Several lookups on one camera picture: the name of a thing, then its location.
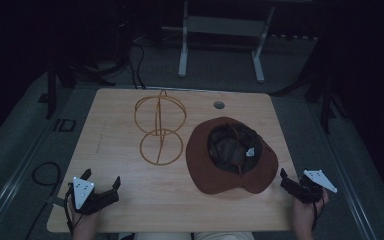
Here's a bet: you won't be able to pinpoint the brown brimmed hat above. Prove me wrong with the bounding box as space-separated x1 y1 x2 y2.
185 116 280 195

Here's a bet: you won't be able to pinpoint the person's right hand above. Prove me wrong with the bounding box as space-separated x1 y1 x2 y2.
291 189 330 240

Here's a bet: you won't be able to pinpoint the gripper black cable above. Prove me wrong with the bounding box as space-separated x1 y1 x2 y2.
63 186 76 236
311 196 326 232

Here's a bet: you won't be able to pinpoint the black cables on floor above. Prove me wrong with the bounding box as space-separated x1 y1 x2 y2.
114 19 148 90

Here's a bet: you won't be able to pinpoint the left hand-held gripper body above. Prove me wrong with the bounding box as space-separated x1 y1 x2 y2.
67 176 120 216

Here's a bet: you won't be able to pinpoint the gold wire hat stand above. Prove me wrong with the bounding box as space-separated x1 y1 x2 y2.
133 89 188 167

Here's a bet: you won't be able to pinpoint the black floor stand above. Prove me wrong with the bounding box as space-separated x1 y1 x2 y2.
273 36 349 135
38 49 118 120

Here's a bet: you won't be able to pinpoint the black floor socket frame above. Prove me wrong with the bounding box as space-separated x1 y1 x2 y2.
52 118 77 133

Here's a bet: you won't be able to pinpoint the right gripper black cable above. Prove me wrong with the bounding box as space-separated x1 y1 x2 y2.
311 196 326 232

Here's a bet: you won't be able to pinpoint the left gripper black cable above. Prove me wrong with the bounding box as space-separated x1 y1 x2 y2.
63 186 76 236

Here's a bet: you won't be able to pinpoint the person's left hand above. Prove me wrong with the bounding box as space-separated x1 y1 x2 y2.
71 203 100 240

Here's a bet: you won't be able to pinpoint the black looped floor cable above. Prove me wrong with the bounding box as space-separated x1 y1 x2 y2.
24 161 62 240

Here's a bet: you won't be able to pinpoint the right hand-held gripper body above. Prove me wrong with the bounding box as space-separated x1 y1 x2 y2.
287 169 338 205

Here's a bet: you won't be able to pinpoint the white metal desk frame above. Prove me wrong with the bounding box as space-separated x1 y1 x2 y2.
177 0 277 84

